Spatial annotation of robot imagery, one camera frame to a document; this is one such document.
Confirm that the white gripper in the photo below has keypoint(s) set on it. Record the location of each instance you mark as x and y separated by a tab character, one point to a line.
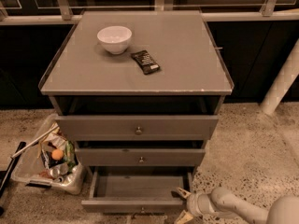
193	203

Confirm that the grey bottom drawer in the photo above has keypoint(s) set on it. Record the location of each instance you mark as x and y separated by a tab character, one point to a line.
137	189

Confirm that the grey drawer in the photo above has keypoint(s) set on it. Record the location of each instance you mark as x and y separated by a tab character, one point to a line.
137	189
140	153
131	128

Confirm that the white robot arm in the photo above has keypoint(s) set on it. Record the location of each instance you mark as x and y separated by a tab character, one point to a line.
221	202

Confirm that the grey middle drawer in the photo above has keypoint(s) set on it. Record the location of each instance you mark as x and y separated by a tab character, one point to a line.
140	153

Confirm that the grey drawer cabinet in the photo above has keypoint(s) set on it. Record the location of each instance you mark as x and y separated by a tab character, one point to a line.
138	94

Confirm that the grey top drawer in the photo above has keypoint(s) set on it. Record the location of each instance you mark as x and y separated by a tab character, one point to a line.
131	128

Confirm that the green snack packet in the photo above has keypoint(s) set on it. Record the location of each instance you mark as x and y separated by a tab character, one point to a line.
69	155

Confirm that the silver can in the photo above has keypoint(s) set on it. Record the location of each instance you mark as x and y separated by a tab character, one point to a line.
58	170

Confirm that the orange fruit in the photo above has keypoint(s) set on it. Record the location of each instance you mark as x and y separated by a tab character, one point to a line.
57	154

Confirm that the black snack bar wrapper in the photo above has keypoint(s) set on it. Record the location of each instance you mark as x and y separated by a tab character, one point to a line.
147	64

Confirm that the clear plastic storage bin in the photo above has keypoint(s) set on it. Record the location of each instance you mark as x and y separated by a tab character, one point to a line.
30	169

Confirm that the black snack packet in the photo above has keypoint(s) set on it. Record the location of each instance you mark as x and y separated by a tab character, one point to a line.
48	161

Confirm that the white diagonal pole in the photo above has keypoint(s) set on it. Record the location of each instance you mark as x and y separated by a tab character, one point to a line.
286	76

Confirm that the white ceramic bowl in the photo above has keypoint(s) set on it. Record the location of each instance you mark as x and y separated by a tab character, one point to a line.
115	39

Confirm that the metal railing frame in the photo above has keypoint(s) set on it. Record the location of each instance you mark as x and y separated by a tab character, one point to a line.
30	12

